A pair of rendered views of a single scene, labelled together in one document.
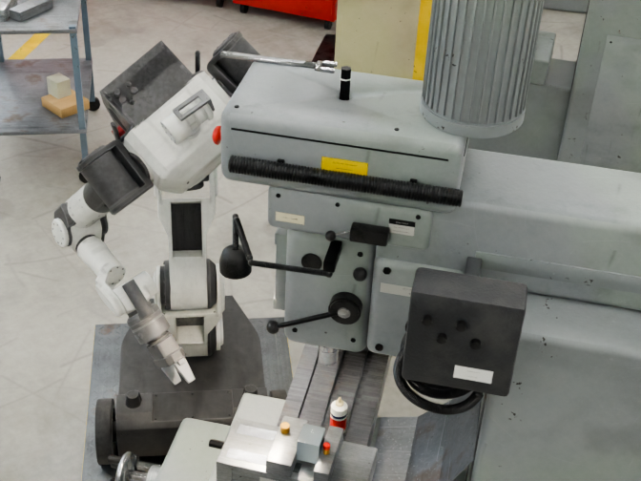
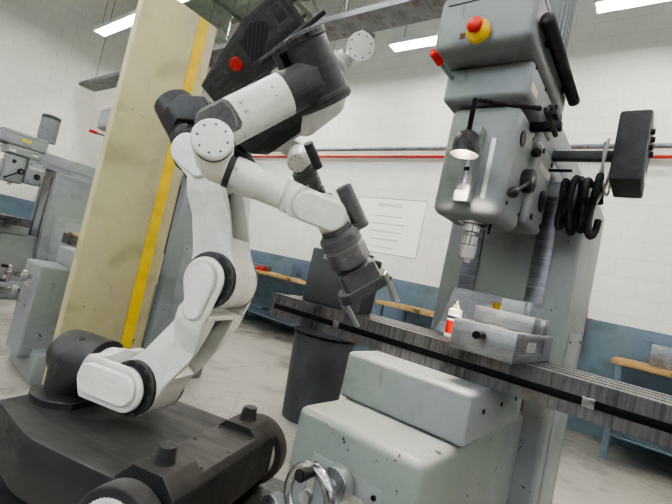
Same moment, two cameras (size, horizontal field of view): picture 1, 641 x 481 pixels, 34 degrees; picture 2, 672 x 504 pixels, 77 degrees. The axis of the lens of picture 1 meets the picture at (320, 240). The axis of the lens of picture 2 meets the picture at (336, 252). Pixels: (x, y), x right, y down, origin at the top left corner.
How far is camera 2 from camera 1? 2.69 m
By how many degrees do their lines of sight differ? 70
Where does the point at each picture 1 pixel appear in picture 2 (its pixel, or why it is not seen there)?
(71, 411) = not seen: outside the picture
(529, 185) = not seen: hidden behind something
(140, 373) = (103, 451)
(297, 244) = (522, 120)
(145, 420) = (195, 473)
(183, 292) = (244, 277)
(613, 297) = not seen: hidden behind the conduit
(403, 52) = (144, 208)
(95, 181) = (328, 54)
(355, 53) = (109, 205)
